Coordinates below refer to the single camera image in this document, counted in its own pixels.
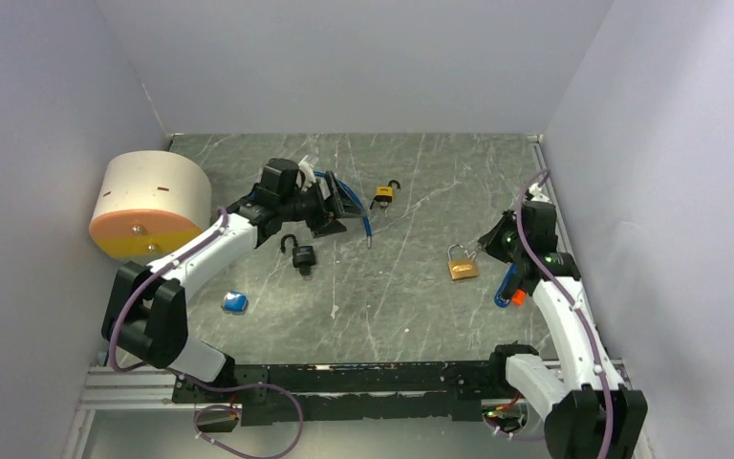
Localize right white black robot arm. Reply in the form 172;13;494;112
481;199;648;458

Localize blue cable lock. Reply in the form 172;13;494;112
333;175;373;250

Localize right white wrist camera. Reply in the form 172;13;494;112
526;183;550;202

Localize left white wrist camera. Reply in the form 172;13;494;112
298;155;318;190

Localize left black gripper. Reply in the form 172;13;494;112
280;172;367;239

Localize beige yellow cylinder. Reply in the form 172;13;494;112
88;150;211;261

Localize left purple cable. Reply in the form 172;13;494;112
105;208;305;459

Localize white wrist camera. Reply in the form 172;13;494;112
298;155;318;190
526;183;550;202

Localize blue white round object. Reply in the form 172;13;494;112
221;291;248;316

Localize yellow black padlock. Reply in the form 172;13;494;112
369;180;401;211

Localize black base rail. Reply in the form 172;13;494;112
172;342;536;426

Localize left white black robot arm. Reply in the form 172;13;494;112
101;158;369;402

